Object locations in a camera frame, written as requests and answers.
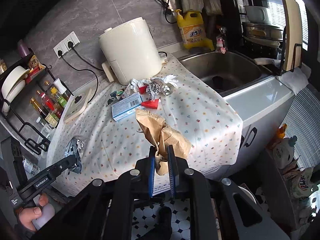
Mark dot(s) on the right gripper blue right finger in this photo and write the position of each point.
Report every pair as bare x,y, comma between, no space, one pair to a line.
172,169

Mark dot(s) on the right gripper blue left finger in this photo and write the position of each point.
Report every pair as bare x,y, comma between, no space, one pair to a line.
151,170

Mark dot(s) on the silver black foil wrapper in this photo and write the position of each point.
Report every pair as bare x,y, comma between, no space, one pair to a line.
75,147

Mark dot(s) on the white round trash bin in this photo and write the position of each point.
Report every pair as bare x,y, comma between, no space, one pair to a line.
248,193

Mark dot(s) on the person's left hand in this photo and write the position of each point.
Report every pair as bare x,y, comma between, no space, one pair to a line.
33,218

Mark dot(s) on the red small package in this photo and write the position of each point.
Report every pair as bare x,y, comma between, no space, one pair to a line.
151,104

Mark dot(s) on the blue white cardboard box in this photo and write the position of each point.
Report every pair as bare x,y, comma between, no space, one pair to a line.
126,107

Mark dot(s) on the floral white tablecloth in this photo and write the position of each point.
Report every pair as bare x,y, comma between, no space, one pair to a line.
198,122

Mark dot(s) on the crumpled silver foil ball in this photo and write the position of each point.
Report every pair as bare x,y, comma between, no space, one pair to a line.
158,86

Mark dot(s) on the white crumpled plastic wrapper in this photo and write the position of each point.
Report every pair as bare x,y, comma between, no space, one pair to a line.
170,80

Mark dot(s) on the cream kettle base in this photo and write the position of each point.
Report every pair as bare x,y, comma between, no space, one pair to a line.
78,104

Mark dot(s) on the red sauce bottle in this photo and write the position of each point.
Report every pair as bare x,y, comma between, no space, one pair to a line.
50,104

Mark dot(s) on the black metal spice rack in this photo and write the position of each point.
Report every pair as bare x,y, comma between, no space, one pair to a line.
20,121

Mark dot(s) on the green label oil bottle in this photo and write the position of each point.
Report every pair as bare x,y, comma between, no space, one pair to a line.
55,93

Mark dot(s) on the cream air fryer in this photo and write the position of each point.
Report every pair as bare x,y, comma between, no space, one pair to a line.
130,52

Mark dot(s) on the white stacked bowls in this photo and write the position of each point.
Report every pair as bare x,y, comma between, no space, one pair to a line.
12,86

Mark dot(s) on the stainless steel sink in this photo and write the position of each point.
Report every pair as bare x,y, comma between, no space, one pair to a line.
225,73

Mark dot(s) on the white bottle blue cap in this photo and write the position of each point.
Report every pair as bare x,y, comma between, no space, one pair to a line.
283,152

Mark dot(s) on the white cap spray bottle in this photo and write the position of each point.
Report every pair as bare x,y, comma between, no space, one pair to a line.
62,89

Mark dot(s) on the white detergent bag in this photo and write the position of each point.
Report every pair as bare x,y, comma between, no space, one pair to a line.
300,183

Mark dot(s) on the yellow detergent jug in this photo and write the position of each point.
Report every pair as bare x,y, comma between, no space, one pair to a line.
192,30

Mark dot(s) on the white folded cloth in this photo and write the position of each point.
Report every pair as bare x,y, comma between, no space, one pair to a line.
296,80

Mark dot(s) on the dish rack with pots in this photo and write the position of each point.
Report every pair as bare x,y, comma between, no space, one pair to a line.
262,23

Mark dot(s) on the wooden cutting board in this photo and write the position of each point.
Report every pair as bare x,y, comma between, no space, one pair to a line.
292,36

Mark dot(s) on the grey cabinet with handles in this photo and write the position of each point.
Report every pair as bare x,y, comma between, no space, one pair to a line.
262,107

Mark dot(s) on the white wall power socket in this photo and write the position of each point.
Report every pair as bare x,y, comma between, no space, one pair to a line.
63,45

